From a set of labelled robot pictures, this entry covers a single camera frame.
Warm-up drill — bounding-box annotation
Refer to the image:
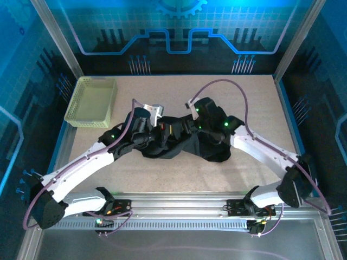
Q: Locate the aluminium frame post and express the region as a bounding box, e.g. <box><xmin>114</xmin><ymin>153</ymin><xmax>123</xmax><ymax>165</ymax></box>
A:
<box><xmin>273</xmin><ymin>0</ymin><xmax>327</xmax><ymax>83</ymax></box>
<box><xmin>29</xmin><ymin>0</ymin><xmax>85</xmax><ymax>79</ymax></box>

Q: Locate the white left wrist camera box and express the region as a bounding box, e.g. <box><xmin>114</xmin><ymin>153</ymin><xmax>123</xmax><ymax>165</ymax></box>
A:
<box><xmin>143</xmin><ymin>103</ymin><xmax>165</xmax><ymax>127</ymax></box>

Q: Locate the pale green perforated plastic basket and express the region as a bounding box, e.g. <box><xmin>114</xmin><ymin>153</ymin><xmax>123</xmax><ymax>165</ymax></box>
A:
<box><xmin>63</xmin><ymin>76</ymin><xmax>118</xmax><ymax>129</ymax></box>

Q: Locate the grey metal panel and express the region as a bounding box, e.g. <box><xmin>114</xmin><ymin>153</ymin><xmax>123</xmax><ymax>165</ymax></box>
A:
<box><xmin>16</xmin><ymin>232</ymin><xmax>342</xmax><ymax>260</ymax></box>

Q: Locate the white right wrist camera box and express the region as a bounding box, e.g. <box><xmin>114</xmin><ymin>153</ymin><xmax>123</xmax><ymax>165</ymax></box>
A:
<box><xmin>184</xmin><ymin>99</ymin><xmax>201</xmax><ymax>120</ymax></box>

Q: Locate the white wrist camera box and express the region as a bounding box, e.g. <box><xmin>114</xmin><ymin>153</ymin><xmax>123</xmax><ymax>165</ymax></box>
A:
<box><xmin>143</xmin><ymin>103</ymin><xmax>165</xmax><ymax>127</ymax></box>
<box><xmin>184</xmin><ymin>99</ymin><xmax>201</xmax><ymax>120</ymax></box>

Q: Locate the black t-shirt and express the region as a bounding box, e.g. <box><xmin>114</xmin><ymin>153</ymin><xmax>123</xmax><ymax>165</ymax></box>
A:
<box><xmin>140</xmin><ymin>115</ymin><xmax>232</xmax><ymax>163</ymax></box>

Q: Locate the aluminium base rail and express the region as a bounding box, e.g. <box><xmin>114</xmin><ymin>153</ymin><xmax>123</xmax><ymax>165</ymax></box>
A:
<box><xmin>35</xmin><ymin>191</ymin><xmax>326</xmax><ymax>220</ymax></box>

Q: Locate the black connector box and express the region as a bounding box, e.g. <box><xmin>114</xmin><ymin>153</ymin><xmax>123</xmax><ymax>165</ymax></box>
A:
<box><xmin>94</xmin><ymin>217</ymin><xmax>115</xmax><ymax>235</ymax></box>
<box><xmin>247</xmin><ymin>219</ymin><xmax>268</xmax><ymax>238</ymax></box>

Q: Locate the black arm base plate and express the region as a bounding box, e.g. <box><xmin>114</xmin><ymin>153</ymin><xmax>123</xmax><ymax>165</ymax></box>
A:
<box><xmin>82</xmin><ymin>199</ymin><xmax>133</xmax><ymax>217</ymax></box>
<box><xmin>226</xmin><ymin>199</ymin><xmax>277</xmax><ymax>217</ymax></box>

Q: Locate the purple cable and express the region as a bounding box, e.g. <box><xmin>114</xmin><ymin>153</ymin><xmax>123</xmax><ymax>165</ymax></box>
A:
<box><xmin>23</xmin><ymin>99</ymin><xmax>149</xmax><ymax>237</ymax></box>
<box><xmin>188</xmin><ymin>78</ymin><xmax>332</xmax><ymax>238</ymax></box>

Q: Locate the slotted metal cable duct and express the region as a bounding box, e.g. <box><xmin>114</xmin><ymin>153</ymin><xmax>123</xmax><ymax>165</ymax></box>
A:
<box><xmin>43</xmin><ymin>219</ymin><xmax>252</xmax><ymax>231</ymax></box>

